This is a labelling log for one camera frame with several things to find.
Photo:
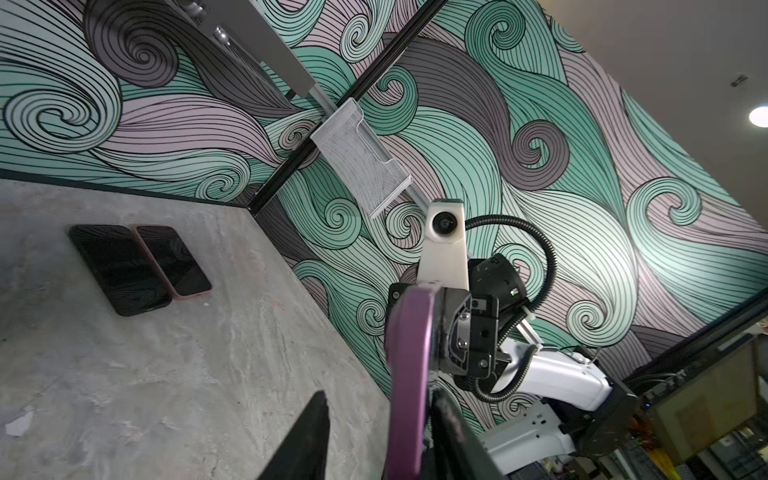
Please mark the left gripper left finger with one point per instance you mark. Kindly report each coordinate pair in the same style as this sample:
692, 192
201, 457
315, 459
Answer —
304, 451

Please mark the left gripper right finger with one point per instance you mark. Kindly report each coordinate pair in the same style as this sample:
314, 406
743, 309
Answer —
456, 452

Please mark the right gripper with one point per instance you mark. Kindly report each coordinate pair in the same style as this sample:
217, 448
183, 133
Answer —
467, 324

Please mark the purple-edged black smartphone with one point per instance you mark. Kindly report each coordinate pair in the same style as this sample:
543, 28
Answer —
173, 261

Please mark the black phone case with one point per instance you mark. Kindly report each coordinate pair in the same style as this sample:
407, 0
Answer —
120, 267

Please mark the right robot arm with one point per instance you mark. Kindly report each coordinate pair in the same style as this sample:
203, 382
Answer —
582, 411

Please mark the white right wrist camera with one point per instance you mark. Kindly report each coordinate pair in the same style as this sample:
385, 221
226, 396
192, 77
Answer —
444, 254

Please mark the clear acrylic wall holder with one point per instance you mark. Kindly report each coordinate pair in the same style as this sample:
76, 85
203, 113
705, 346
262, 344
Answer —
362, 162

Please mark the aluminium wall rail right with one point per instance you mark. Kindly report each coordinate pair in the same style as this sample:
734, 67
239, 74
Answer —
244, 50

